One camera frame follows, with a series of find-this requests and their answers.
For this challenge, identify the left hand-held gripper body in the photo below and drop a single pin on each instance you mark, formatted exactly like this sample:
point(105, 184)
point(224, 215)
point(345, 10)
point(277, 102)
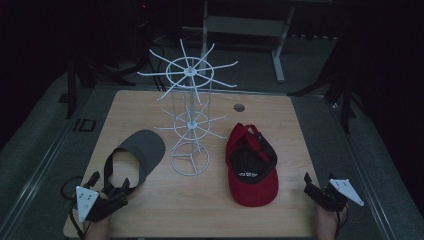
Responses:
point(100, 205)

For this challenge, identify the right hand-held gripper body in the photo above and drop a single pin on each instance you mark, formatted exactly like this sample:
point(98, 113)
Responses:
point(328, 199)

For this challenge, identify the grey sun visor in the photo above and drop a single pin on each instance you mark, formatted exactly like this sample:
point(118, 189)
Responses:
point(146, 150)

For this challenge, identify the red baseball cap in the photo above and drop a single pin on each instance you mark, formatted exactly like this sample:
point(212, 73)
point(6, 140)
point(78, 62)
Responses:
point(253, 190)

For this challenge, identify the person's left hand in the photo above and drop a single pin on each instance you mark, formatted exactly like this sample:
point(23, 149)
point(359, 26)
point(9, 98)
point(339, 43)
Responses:
point(98, 230)

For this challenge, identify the person's right hand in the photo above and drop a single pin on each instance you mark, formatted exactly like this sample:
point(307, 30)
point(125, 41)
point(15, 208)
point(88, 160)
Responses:
point(328, 225)

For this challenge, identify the black tripod stand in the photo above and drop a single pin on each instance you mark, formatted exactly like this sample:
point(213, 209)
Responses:
point(71, 90)
point(346, 100)

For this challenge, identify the grey round table grommet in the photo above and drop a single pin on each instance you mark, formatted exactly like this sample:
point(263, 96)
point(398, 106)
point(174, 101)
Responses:
point(239, 107)

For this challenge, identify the black rectangular floor bracket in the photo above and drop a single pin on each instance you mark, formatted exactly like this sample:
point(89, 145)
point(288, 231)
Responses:
point(80, 125)

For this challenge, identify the white metal desk frame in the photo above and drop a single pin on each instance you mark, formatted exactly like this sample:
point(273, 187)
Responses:
point(246, 26)

